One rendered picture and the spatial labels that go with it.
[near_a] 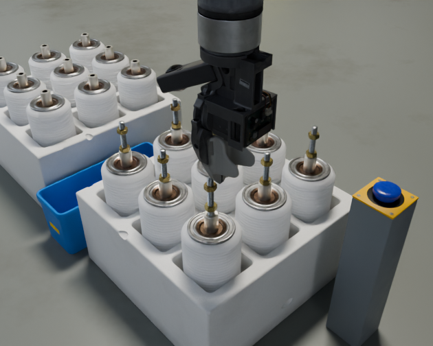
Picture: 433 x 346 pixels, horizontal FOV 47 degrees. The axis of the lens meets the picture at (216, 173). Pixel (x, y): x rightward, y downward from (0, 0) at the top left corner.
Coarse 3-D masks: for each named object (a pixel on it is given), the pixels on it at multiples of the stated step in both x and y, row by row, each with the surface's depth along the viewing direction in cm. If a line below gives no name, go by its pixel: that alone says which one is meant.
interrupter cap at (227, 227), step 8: (200, 216) 81; (224, 216) 80; (192, 224) 79; (200, 224) 79; (224, 224) 79; (232, 224) 79; (192, 232) 78; (200, 232) 78; (216, 232) 78; (224, 232) 78; (232, 232) 77; (200, 240) 76; (208, 240) 76; (216, 240) 76; (224, 240) 76
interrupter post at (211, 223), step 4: (204, 212) 77; (216, 212) 77; (204, 216) 77; (208, 216) 76; (212, 216) 76; (216, 216) 76; (204, 220) 77; (208, 220) 76; (212, 220) 76; (216, 220) 77; (204, 224) 78; (208, 224) 77; (212, 224) 77; (216, 224) 77; (204, 228) 78; (208, 228) 77; (212, 228) 77; (216, 228) 78; (208, 232) 78; (212, 232) 78
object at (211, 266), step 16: (192, 240) 76; (240, 240) 78; (192, 256) 77; (208, 256) 76; (224, 256) 76; (240, 256) 80; (192, 272) 79; (208, 272) 78; (224, 272) 78; (240, 272) 83; (208, 288) 80
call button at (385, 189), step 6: (378, 186) 74; (384, 186) 74; (390, 186) 74; (396, 186) 74; (378, 192) 73; (384, 192) 73; (390, 192) 73; (396, 192) 73; (378, 198) 74; (384, 198) 73; (390, 198) 73; (396, 198) 73
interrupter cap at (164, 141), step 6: (168, 132) 101; (186, 132) 101; (162, 138) 99; (168, 138) 100; (186, 138) 99; (162, 144) 97; (168, 144) 97; (174, 144) 98; (180, 144) 98; (186, 144) 97; (174, 150) 96; (180, 150) 96
